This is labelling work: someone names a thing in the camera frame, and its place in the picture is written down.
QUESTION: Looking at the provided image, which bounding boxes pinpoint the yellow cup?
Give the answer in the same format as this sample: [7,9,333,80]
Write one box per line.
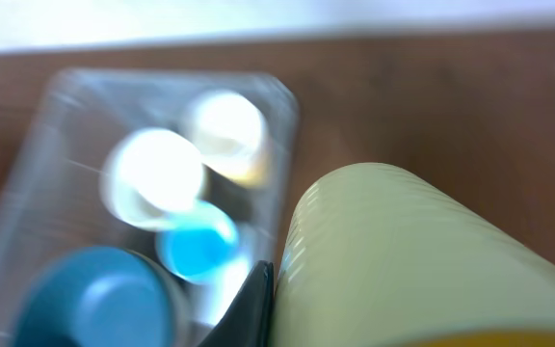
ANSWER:
[269,163,555,346]

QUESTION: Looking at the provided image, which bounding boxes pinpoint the clear plastic storage bin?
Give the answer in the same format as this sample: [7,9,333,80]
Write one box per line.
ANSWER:
[0,69,299,346]

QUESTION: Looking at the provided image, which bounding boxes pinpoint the cream cup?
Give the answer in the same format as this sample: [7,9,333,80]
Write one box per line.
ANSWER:
[182,90,271,188]

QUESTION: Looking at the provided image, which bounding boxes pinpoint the light blue cup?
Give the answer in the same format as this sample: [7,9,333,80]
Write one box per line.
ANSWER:
[155,200,239,283]

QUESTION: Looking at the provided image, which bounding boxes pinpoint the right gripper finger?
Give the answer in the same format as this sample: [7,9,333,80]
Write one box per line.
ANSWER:
[198,260,274,347]

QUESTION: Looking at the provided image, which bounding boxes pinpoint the dark blue bowl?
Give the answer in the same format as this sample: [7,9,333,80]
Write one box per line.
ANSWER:
[11,247,176,347]

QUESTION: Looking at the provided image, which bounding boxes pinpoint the white small bowl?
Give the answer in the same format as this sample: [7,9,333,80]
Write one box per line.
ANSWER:
[99,127,207,232]

